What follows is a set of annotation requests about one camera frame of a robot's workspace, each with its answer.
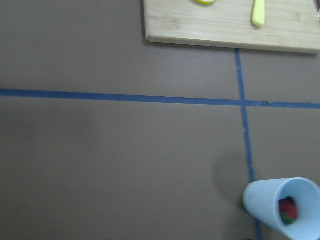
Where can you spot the red strawberry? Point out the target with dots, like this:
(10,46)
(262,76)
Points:
(288,210)

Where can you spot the light blue plastic cup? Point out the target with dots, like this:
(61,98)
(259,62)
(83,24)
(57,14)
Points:
(261,200)

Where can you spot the yellow plastic knife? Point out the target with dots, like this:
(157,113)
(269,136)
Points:
(258,15)

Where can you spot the bamboo cutting board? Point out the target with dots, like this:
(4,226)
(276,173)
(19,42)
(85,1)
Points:
(290,25)

